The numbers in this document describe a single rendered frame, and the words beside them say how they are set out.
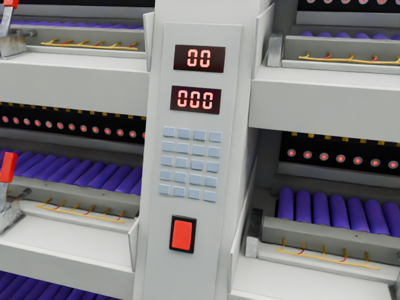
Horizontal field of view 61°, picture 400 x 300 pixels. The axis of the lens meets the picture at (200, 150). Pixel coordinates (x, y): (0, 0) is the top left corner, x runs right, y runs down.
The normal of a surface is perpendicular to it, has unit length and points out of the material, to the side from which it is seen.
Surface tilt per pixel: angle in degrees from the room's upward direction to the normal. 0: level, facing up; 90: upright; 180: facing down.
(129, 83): 111
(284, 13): 90
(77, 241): 21
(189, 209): 90
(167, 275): 90
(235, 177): 90
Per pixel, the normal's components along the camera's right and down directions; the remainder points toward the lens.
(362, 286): 0.00, -0.89
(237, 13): -0.24, 0.09
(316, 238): -0.26, 0.44
